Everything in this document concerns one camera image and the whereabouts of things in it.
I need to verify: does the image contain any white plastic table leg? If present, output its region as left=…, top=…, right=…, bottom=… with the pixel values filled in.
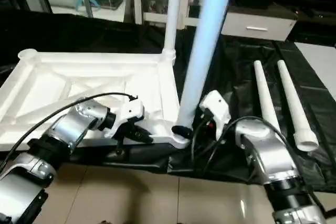
left=253, top=60, right=280, bottom=130
left=162, top=0, right=182, bottom=61
left=276, top=60, right=320, bottom=153
left=177, top=0, right=227, bottom=130

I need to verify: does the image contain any white plastic table top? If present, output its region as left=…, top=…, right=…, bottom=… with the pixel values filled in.
left=0, top=48, right=191, bottom=151

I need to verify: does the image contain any black work mat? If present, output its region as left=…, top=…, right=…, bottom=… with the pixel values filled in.
left=0, top=11, right=336, bottom=192

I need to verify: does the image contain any white drawer unit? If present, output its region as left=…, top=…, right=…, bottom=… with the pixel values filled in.
left=221, top=5, right=299, bottom=42

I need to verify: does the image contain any white glass door cabinet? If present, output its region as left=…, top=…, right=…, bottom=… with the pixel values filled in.
left=132, top=0, right=208, bottom=30

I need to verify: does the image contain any teal plastic bag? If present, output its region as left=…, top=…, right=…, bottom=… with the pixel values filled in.
left=75, top=0, right=101, bottom=13

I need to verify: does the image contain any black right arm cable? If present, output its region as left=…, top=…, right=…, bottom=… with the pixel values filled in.
left=191, top=115, right=292, bottom=174

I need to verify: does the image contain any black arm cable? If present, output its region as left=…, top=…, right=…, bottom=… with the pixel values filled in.
left=191, top=115, right=292, bottom=174
left=0, top=92, right=139, bottom=172

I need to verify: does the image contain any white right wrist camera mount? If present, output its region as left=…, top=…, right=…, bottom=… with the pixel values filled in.
left=198, top=90, right=232, bottom=141

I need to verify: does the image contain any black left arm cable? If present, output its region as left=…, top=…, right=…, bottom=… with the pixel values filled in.
left=0, top=92, right=139, bottom=172

